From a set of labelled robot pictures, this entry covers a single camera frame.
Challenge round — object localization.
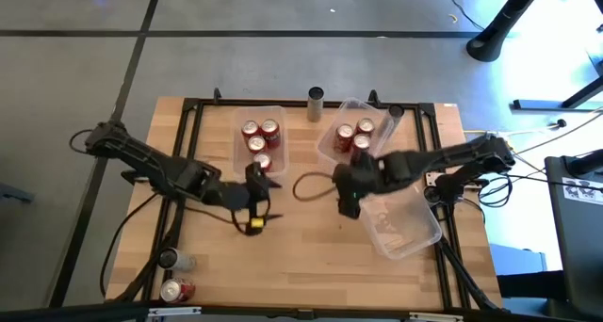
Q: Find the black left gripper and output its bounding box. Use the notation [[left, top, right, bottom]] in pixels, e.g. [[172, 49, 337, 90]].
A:
[[203, 161, 285, 236]]

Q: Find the red Coca-Cola can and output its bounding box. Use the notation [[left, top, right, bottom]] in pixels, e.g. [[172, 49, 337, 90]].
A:
[[333, 122, 356, 153], [159, 278, 197, 304], [356, 117, 377, 137], [351, 133, 373, 154]]

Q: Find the red Fanta can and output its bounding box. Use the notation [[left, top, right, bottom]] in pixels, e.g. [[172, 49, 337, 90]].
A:
[[247, 135, 268, 154], [260, 118, 283, 150], [240, 119, 261, 140], [253, 151, 273, 173]]

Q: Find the clear plastic bin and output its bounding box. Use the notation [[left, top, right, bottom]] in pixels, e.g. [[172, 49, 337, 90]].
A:
[[317, 97, 396, 173], [358, 183, 443, 261], [232, 105, 290, 178]]

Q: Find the tall white Celsius can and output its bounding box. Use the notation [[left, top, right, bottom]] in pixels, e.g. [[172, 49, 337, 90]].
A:
[[157, 247, 198, 273], [306, 86, 325, 123]]

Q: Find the metal mounting plate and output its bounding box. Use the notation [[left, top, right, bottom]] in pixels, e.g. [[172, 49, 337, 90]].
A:
[[425, 169, 447, 187]]

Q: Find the aluminium extrusion bar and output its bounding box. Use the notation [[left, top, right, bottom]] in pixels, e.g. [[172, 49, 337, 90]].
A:
[[148, 306, 203, 318], [408, 311, 465, 322]]

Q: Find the black stand leg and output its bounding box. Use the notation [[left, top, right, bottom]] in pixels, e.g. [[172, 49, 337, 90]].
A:
[[464, 0, 550, 63], [512, 74, 603, 112]]

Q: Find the white marker label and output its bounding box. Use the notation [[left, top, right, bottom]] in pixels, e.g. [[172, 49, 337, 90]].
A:
[[562, 177, 603, 206]]

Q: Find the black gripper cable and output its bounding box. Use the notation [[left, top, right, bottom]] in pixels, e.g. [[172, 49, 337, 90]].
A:
[[290, 169, 341, 203]]

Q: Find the black cable with yellow tag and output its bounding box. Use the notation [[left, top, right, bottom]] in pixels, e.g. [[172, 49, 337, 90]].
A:
[[229, 197, 273, 237]]

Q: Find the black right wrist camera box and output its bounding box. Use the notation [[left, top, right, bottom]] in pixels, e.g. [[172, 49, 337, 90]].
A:
[[334, 189, 364, 219]]

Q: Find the black metal table frame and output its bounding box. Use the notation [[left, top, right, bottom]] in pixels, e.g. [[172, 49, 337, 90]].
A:
[[140, 87, 503, 314]]

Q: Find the long black arm cable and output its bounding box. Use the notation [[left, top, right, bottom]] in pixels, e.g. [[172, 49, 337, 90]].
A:
[[99, 194, 159, 300]]

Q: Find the black camera mount beam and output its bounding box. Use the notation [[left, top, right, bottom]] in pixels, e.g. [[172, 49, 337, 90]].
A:
[[0, 300, 603, 322]]

